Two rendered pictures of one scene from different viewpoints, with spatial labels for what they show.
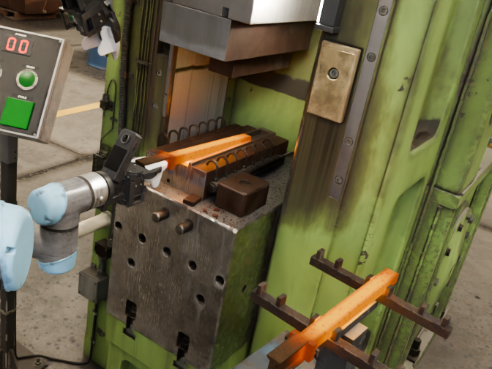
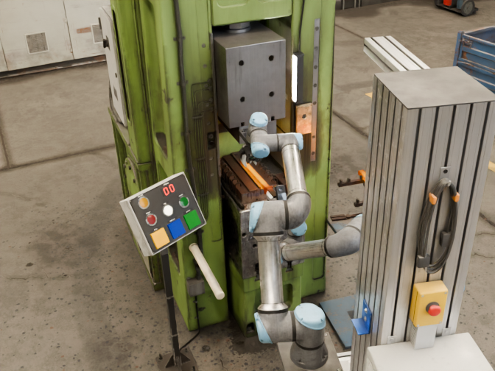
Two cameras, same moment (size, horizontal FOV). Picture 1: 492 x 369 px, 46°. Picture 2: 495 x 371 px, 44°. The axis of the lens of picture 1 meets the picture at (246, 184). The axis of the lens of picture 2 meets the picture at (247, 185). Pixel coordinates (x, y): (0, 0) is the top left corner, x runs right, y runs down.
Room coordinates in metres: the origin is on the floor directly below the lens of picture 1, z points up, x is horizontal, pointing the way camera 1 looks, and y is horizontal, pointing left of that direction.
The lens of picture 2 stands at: (-0.36, 2.32, 2.65)
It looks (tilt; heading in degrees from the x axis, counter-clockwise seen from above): 31 degrees down; 310
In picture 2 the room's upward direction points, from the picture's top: 2 degrees counter-clockwise
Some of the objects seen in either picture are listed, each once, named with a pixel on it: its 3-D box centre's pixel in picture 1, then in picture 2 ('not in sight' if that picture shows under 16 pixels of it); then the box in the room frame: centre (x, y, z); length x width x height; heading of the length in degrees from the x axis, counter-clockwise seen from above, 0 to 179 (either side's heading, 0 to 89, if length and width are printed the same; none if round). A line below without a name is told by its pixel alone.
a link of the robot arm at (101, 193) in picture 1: (91, 191); not in sight; (1.07, 0.31, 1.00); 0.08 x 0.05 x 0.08; 61
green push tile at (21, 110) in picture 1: (17, 113); (191, 219); (1.42, 0.63, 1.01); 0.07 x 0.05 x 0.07; 86
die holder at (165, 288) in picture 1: (224, 240); (254, 212); (1.52, 0.03, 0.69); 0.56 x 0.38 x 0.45; 151
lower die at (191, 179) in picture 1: (221, 154); (244, 175); (1.54, 0.09, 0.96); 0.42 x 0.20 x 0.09; 151
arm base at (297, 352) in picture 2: not in sight; (309, 346); (0.59, 0.85, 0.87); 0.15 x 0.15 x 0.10
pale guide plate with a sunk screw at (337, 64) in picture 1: (332, 81); (303, 118); (1.32, -0.15, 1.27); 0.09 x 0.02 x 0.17; 61
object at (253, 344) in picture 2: not in sight; (265, 332); (1.32, 0.21, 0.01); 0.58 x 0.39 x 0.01; 61
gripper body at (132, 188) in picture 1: (118, 184); not in sight; (1.15, 0.28, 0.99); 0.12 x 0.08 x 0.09; 151
